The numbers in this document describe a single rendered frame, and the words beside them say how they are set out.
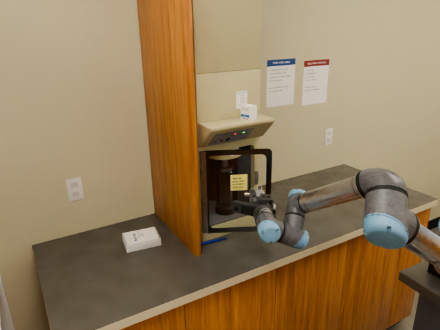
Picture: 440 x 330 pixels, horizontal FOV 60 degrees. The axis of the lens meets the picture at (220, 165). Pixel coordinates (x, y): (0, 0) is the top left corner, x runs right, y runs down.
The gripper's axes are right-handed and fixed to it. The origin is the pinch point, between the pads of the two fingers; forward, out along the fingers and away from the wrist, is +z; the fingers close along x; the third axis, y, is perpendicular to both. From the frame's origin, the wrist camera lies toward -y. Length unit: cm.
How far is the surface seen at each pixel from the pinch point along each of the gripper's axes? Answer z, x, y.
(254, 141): 18.0, 18.2, 4.2
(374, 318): 25, -96, 78
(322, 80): 93, 34, 59
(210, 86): 8.0, 45.5, -15.8
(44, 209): 16, -11, -95
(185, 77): -5, 51, -25
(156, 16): 17, 73, -36
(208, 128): -3.1, 30.7, -17.4
